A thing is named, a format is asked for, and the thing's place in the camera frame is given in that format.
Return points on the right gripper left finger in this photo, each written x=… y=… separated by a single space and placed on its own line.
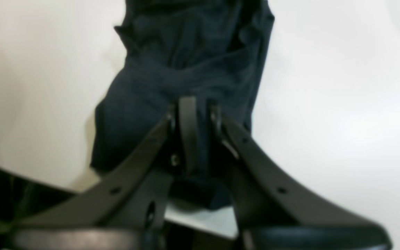
x=126 y=210

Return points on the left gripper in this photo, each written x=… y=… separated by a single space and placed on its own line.
x=21 y=198

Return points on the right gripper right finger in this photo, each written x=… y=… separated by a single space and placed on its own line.
x=272 y=210

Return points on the black long-sleeve t-shirt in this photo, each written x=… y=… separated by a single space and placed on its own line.
x=209 y=49

